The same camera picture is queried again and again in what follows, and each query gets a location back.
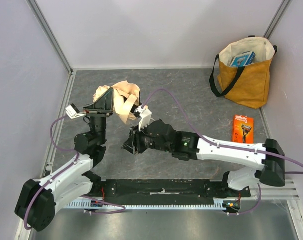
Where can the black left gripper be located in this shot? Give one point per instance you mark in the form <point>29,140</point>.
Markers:
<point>98,111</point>

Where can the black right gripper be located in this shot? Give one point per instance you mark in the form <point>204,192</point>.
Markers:
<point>136,141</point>

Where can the beige folding umbrella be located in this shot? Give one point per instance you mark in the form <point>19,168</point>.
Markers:
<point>125,96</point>

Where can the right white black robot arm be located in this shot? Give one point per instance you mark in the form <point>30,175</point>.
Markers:
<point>262,162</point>

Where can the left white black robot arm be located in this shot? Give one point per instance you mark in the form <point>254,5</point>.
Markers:
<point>40,200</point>

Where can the orange razor package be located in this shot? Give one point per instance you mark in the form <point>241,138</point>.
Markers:
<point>243,129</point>

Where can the mustard tote bag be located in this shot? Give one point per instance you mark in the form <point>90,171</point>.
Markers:
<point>246,85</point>

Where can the blue razor box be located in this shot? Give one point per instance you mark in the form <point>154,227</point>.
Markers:
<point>243,60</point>

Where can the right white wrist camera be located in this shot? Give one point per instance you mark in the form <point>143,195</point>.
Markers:
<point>145,117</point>

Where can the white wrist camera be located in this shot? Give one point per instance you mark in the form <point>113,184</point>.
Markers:
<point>73,112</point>
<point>145,117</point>

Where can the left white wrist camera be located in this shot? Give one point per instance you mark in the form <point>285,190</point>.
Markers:
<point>73,112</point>

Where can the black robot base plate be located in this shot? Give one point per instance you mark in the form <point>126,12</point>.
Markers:
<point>164,191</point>

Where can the white slotted cable duct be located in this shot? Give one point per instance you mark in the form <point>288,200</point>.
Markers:
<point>91,205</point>

